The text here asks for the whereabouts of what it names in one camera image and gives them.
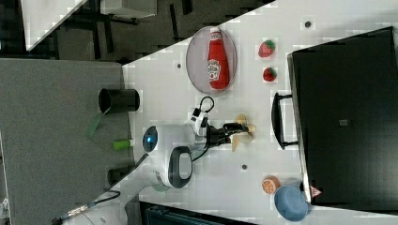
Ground blue bowl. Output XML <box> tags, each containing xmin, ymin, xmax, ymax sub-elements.
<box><xmin>274</xmin><ymin>186</ymin><xmax>309</xmax><ymax>222</ymax></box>

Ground white side table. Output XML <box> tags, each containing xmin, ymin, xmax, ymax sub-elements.
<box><xmin>20</xmin><ymin>0</ymin><xmax>87</xmax><ymax>52</ymax></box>

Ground orange half toy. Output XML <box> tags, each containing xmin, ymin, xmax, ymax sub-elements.
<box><xmin>262</xmin><ymin>175</ymin><xmax>281</xmax><ymax>194</ymax></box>

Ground blue metal frame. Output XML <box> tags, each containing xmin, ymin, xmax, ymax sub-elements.
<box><xmin>143</xmin><ymin>207</ymin><xmax>252</xmax><ymax>225</ymax></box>

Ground black utensil holder cup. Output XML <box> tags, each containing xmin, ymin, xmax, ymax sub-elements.
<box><xmin>99</xmin><ymin>88</ymin><xmax>140</xmax><ymax>114</ymax></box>

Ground peeled toy banana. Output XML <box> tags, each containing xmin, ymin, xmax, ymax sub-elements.
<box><xmin>232</xmin><ymin>113</ymin><xmax>256</xmax><ymax>152</ymax></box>

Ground green slotted spatula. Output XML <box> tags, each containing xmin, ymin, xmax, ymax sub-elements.
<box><xmin>85</xmin><ymin>108</ymin><xmax>110</xmax><ymax>138</ymax></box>

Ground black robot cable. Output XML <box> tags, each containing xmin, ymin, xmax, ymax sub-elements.
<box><xmin>51</xmin><ymin>96</ymin><xmax>216</xmax><ymax>224</ymax></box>

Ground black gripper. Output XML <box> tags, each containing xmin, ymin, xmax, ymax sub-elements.
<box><xmin>206</xmin><ymin>123</ymin><xmax>251</xmax><ymax>147</ymax></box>

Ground red ketchup bottle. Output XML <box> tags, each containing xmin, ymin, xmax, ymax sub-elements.
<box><xmin>207</xmin><ymin>27</ymin><xmax>230</xmax><ymax>90</ymax></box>

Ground small green cup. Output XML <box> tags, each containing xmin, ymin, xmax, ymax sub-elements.
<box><xmin>113</xmin><ymin>140</ymin><xmax>130</xmax><ymax>151</ymax></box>

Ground small red toy strawberry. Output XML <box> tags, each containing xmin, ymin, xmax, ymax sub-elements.
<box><xmin>263</xmin><ymin>67</ymin><xmax>277</xmax><ymax>82</ymax></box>

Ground black cylinder cup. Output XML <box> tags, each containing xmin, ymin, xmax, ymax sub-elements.
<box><xmin>107</xmin><ymin>167</ymin><xmax>133</xmax><ymax>187</ymax></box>

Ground large red toy strawberry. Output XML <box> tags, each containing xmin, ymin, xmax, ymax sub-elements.
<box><xmin>258</xmin><ymin>39</ymin><xmax>275</xmax><ymax>58</ymax></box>

